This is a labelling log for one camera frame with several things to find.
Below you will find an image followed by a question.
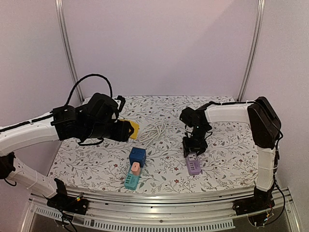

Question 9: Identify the floral table mat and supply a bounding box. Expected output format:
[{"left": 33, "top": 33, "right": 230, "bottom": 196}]
[{"left": 48, "top": 96, "right": 258, "bottom": 195}]

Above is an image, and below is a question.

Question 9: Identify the white cable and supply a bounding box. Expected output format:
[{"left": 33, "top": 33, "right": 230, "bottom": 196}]
[{"left": 137, "top": 120, "right": 167, "bottom": 148}]

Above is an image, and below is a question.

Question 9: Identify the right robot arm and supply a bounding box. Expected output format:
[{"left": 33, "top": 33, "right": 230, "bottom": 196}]
[{"left": 180, "top": 97, "right": 283, "bottom": 211}]

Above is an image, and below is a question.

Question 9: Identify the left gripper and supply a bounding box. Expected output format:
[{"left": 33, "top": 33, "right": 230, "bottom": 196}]
[{"left": 83, "top": 119, "right": 134, "bottom": 142}]

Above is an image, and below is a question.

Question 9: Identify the aluminium front rail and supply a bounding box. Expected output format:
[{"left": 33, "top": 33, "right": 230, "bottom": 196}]
[{"left": 21, "top": 188, "right": 309, "bottom": 232}]

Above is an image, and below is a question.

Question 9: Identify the teal power strip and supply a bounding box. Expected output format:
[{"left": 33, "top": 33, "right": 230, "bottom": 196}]
[{"left": 124, "top": 167, "right": 143, "bottom": 190}]

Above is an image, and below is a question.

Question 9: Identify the purple power strip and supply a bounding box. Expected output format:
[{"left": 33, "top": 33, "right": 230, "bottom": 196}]
[{"left": 185, "top": 153, "right": 201, "bottom": 176}]

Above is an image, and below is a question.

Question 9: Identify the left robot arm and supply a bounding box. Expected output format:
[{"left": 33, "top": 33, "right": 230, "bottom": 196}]
[{"left": 0, "top": 93, "right": 137, "bottom": 210}]

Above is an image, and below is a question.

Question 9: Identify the left aluminium frame post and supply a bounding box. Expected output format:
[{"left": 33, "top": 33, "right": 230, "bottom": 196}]
[{"left": 54, "top": 0, "right": 84, "bottom": 103}]

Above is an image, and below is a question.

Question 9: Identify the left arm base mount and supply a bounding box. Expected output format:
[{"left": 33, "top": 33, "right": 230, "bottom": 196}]
[{"left": 46, "top": 193, "right": 89, "bottom": 215}]

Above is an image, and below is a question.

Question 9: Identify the right aluminium frame post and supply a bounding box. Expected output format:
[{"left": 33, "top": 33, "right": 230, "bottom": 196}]
[{"left": 237, "top": 0, "right": 266, "bottom": 102}]

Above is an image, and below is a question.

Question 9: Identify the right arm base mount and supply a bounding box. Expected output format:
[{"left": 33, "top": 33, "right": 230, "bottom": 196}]
[{"left": 232, "top": 194, "right": 275, "bottom": 216}]

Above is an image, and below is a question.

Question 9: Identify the blue cube socket adapter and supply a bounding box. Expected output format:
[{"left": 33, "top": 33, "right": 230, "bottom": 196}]
[{"left": 129, "top": 147, "right": 146, "bottom": 168}]

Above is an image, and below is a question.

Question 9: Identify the pink plug adapter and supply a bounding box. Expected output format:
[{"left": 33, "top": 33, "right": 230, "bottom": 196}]
[{"left": 131, "top": 162, "right": 141, "bottom": 176}]

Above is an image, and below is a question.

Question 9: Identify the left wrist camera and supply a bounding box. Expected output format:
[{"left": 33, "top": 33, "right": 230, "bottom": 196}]
[{"left": 114, "top": 95, "right": 126, "bottom": 112}]

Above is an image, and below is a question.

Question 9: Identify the yellow cube socket adapter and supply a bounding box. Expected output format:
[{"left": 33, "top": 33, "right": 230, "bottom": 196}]
[{"left": 120, "top": 119, "right": 140, "bottom": 140}]

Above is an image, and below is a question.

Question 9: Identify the aluminium frame post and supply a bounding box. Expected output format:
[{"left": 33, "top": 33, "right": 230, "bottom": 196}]
[
  {"left": 237, "top": 0, "right": 266, "bottom": 102},
  {"left": 54, "top": 0, "right": 84, "bottom": 103}
]

